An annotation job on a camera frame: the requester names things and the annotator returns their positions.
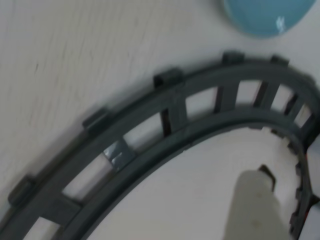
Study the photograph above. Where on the blue ceramic dish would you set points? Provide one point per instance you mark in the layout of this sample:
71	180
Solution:
262	17

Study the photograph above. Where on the silver tape patch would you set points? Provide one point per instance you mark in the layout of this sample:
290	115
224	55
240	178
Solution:
118	155

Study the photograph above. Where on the grey circular toy train track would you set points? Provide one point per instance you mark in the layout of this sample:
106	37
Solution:
225	72

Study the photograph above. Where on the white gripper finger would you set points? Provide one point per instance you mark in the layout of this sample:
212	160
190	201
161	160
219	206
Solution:
252	212

